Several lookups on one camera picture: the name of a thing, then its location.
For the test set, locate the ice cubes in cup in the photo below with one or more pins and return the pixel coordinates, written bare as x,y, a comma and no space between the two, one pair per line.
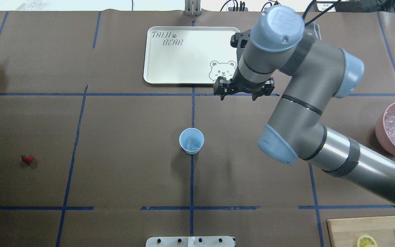
192,144

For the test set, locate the light blue plastic cup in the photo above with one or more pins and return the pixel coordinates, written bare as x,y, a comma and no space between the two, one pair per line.
191,133

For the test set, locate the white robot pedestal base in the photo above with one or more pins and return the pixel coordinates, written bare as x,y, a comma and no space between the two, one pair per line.
191,241

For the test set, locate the aluminium frame post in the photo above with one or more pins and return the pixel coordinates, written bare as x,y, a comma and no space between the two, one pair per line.
192,8

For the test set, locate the cream bear tray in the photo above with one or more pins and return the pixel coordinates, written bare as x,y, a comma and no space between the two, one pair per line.
189,54

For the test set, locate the lemon slices row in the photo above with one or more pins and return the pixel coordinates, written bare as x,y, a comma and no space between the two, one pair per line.
366,241

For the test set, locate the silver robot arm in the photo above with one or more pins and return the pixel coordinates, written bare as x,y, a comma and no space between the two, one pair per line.
319,71

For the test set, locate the grey folded cloth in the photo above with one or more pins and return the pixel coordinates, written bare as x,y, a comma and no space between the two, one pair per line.
316,30

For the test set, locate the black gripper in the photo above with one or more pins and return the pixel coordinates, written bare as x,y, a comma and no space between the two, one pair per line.
242,85

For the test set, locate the red strawberry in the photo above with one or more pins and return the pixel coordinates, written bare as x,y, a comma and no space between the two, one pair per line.
27,158

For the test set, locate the wooden cutting board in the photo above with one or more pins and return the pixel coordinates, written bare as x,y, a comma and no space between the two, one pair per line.
346,232

